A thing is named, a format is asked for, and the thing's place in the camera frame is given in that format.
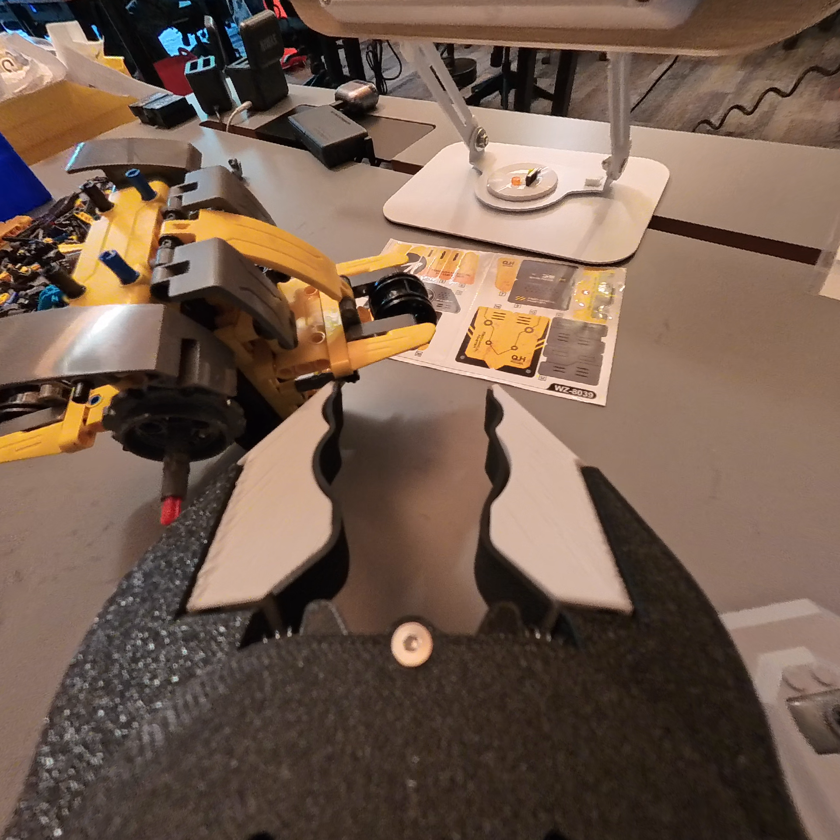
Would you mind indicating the clear plastic bag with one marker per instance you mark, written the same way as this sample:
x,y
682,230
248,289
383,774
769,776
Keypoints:
x,y
26,65

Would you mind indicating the white device with metal part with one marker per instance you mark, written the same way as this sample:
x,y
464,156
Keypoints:
x,y
787,643

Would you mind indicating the wood-edged white panel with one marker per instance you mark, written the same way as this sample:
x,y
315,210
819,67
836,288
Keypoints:
x,y
525,33

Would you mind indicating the black charger dock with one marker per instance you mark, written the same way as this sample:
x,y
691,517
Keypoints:
x,y
259,65

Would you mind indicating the pile of small brick parts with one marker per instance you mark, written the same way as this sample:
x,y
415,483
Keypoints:
x,y
39,256

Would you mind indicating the yellow grey brick toy vehicle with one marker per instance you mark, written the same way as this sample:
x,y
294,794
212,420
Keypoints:
x,y
216,236

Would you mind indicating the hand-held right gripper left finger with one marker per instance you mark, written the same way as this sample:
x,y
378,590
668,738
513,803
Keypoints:
x,y
275,512

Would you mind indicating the dark flat desk tray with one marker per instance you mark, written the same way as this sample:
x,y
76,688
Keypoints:
x,y
400,134

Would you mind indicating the white metal stand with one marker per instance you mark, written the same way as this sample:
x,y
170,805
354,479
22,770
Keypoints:
x,y
590,216

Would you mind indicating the black rectangular power pack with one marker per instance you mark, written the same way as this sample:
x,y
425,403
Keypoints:
x,y
328,134

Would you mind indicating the silver round object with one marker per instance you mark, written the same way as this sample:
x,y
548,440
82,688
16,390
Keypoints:
x,y
356,95

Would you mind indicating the black slotted adapter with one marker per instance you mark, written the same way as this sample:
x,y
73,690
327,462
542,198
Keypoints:
x,y
208,85

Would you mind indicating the yellow box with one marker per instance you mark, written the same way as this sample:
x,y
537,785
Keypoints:
x,y
59,118

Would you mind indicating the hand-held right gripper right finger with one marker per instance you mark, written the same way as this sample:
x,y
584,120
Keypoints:
x,y
551,525

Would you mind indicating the black flat battery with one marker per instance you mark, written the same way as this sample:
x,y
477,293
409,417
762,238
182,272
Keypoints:
x,y
161,108

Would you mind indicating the blue container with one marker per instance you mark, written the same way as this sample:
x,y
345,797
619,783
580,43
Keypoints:
x,y
19,177

